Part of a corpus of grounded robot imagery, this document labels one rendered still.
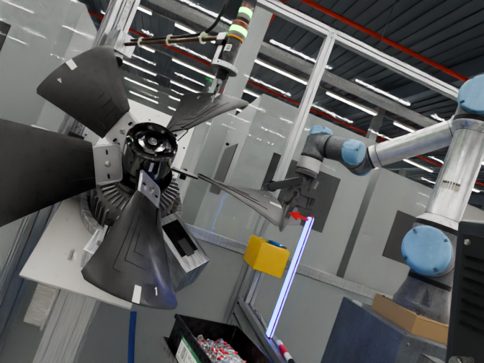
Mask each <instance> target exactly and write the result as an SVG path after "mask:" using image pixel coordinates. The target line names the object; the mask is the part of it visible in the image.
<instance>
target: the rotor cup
mask: <svg viewBox="0 0 484 363"><path fill-rule="evenodd" d="M149 138H155V139H156V140H157V144H156V145H151V144H150V143H149V142H148V139H149ZM125 144H126V146H127V149H126V152H125V155H124V149H125ZM177 151H178V142H177V139H176V137H175V135H174V134H173V133H172V132H171V131H170V130H169V129H168V128H166V127H164V126H163V125H160V124H157V123H154V122H140V123H138V124H135V125H133V126H132V127H131V128H130V129H129V130H128V132H127V134H126V136H125V142H124V145H123V149H122V153H121V156H122V181H119V182H116V184H117V185H118V186H119V187H120V188H121V189H122V190H123V191H125V192H127V193H128V194H131V195H134V193H135V179H136V169H137V170H139V171H140V170H144V171H145V173H147V175H149V177H150V178H152V180H153V181H154V182H155V183H156V184H157V185H158V186H159V188H160V191H161V194H162V193H164V192H165V191H166V190H167V189H168V187H169V185H170V183H171V180H172V171H171V166H172V163H173V162H174V159H175V156H176V153H177ZM151 163H154V165H153V169H152V172H150V171H148V170H149V168H150V165H151Z"/></svg>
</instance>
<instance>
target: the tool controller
mask: <svg viewBox="0 0 484 363"><path fill-rule="evenodd" d="M445 363H484V221H478V220H461V221H460V222H459V224H458V231H457V246H456V254H455V262H454V276H453V285H452V299H451V308H450V315H449V330H448V338H447V353H446V361H445Z"/></svg>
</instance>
